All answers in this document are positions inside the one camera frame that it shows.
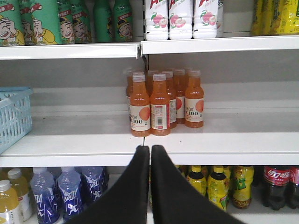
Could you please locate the green cartoon tea bottle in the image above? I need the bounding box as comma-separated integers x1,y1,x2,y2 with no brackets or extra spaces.
0,0,25,46
30,0,62,45

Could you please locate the yellow orange juice bottle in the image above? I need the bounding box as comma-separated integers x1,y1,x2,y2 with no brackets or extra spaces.
7,168,33,221
0,180,23,224

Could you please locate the white peach drink bottle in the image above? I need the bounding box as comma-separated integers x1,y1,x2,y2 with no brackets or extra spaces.
193,0,218,39
169,0,193,40
145,0,169,41

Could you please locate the yellow lemon tea bottle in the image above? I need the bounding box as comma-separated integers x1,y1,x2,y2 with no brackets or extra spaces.
232,165,254,209
207,165,228,211
187,165,207,196

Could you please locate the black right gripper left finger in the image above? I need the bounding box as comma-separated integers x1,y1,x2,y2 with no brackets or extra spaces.
67,146,150,224

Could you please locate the plastic cola bottle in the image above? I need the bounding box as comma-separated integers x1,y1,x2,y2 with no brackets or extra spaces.
262,165,291,210
287,165,299,209

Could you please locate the white metal shelving unit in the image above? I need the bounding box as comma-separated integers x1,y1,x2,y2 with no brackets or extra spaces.
0,0,299,224

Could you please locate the orange C100 juice bottle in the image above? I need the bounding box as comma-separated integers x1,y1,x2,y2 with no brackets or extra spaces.
185,70,204,128
130,72,151,137
150,73,171,136

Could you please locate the light blue plastic basket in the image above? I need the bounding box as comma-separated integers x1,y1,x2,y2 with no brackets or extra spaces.
0,87,33,153

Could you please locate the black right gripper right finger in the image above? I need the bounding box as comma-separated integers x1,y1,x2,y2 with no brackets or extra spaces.
150,145,243,224

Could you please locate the blue sports drink bottle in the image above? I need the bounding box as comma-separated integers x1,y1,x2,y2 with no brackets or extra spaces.
82,166,104,205
58,167,84,221
30,167,60,224

